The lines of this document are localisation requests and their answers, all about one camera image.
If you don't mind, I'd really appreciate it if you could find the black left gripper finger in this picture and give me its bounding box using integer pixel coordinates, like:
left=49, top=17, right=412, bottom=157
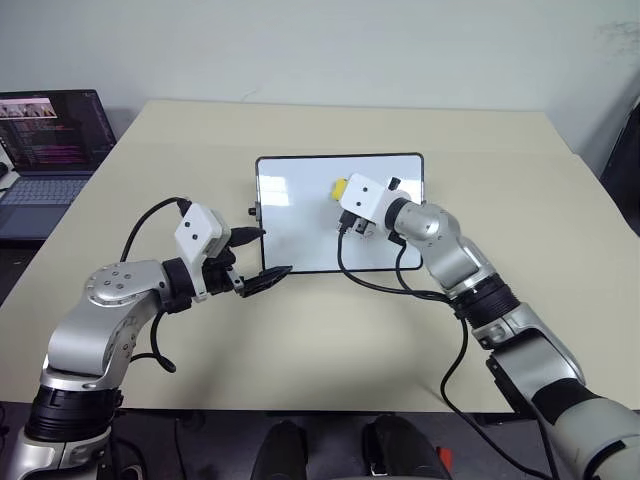
left=237, top=265, right=294, bottom=300
left=227, top=227, right=267, bottom=249

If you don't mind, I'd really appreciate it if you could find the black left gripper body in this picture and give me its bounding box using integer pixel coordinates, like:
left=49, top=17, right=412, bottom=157
left=201, top=245, right=242, bottom=298

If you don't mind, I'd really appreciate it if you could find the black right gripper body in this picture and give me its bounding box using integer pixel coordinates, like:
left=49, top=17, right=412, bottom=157
left=338, top=210, right=377, bottom=240

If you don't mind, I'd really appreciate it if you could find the black-framed whiteboard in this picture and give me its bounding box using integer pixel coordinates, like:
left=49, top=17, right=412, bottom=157
left=248, top=152, right=427, bottom=276

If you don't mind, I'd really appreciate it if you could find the dark rounded shape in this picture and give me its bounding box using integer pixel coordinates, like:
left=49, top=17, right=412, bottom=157
left=248, top=419, right=309, bottom=480
left=361, top=413, right=447, bottom=480

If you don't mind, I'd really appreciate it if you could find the blue open laptop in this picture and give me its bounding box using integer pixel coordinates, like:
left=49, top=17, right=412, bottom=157
left=0, top=89, right=119, bottom=242

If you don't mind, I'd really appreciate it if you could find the black chair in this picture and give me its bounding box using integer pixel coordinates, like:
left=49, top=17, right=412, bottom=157
left=598, top=93, right=640, bottom=242

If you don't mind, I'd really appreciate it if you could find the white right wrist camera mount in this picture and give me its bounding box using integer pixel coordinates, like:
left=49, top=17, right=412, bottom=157
left=338, top=172, right=410, bottom=222

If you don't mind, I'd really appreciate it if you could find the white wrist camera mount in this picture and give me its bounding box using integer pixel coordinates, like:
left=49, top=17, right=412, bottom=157
left=173, top=201, right=233, bottom=304
left=338, top=172, right=410, bottom=222

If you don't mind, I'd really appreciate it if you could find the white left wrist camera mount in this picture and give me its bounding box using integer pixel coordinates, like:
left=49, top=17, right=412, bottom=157
left=173, top=201, right=233, bottom=304

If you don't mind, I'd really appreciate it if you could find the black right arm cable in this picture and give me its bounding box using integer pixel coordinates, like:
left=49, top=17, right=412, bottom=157
left=336, top=219, right=562, bottom=480

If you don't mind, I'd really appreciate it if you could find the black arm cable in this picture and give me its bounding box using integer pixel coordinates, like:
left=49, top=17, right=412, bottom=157
left=336, top=219, right=562, bottom=480
left=120, top=197, right=194, bottom=374

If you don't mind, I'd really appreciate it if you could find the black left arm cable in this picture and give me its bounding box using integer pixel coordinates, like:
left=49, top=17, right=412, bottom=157
left=120, top=197, right=194, bottom=374

